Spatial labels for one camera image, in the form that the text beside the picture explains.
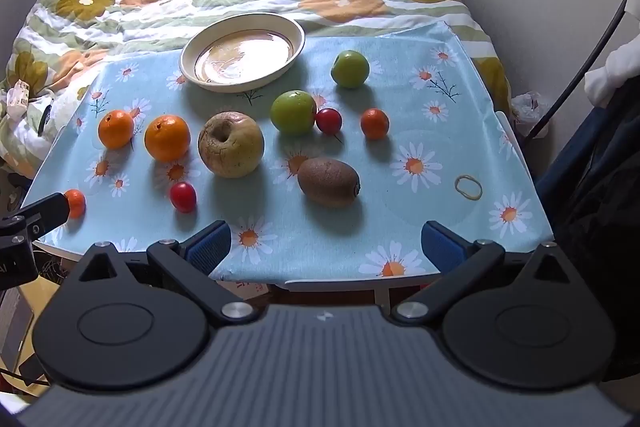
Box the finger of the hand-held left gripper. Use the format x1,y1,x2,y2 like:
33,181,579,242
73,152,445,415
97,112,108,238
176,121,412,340
0,193,71,242

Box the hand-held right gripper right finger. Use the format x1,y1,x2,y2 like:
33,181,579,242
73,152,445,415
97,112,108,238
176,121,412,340
392,221,581,329

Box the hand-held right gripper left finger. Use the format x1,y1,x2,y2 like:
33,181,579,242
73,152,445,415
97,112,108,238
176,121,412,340
67,221,253,329

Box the small mandarin orange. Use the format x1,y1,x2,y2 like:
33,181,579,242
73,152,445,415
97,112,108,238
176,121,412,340
360,108,390,140
64,189,87,220

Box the blue daisy tablecloth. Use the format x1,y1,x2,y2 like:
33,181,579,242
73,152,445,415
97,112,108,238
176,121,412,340
20,21,555,283

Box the green apple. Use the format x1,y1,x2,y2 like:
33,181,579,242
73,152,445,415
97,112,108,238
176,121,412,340
330,50,371,88
270,90,318,137

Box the black cable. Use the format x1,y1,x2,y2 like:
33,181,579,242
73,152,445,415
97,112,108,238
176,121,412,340
520,0,631,140

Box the large orange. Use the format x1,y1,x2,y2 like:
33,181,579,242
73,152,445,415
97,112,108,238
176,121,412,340
144,115,192,163

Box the small white object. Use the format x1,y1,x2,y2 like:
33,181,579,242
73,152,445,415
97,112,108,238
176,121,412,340
5,79,28,112

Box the clear plastic bag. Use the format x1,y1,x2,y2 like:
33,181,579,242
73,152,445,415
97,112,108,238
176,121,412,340
510,91,548,138

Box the wrinkled yellow apple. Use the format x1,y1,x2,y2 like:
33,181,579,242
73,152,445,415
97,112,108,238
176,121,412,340
198,111,265,179

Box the brown kiwi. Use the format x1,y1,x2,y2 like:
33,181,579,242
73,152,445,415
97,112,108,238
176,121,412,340
297,158,361,208

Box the red cherry tomato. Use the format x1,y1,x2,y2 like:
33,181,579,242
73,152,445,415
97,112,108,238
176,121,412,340
315,107,344,143
169,181,197,213

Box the medium orange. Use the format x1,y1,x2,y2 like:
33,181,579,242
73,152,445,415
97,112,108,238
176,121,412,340
98,109,136,150

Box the dark hanging clothes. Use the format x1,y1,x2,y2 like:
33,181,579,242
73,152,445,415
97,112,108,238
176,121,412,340
534,77,640,383

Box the cream ceramic bowl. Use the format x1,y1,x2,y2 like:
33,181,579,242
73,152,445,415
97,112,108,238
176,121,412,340
179,13,306,94

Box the white garment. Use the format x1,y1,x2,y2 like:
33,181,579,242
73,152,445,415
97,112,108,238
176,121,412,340
584,0,640,108

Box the yellow rubber band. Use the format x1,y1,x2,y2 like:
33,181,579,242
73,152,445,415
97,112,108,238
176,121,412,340
454,175,483,200

